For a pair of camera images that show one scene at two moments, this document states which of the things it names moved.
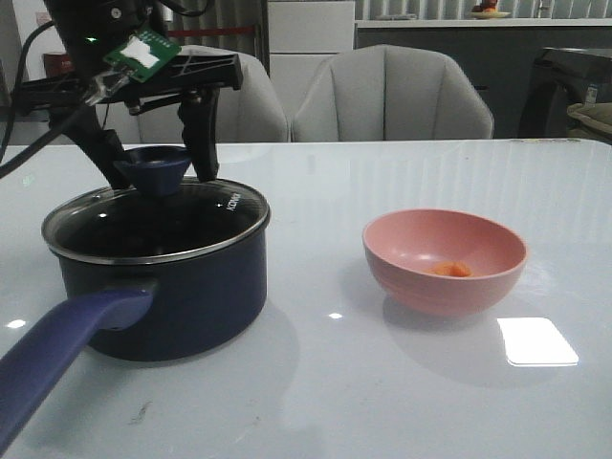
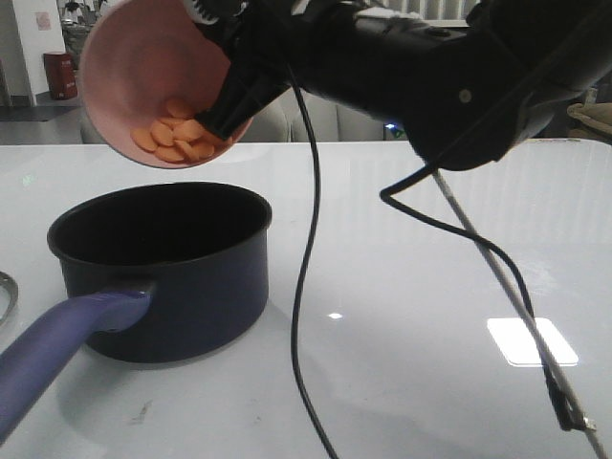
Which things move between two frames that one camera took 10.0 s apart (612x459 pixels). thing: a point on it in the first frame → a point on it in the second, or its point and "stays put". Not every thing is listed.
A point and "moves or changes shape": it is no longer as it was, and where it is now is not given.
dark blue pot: (160, 310) stays put
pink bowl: (401, 246) moves or changes shape
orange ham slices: (455, 268) → (178, 137)
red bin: (57, 65) stays put
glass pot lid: (159, 217) → (9, 296)
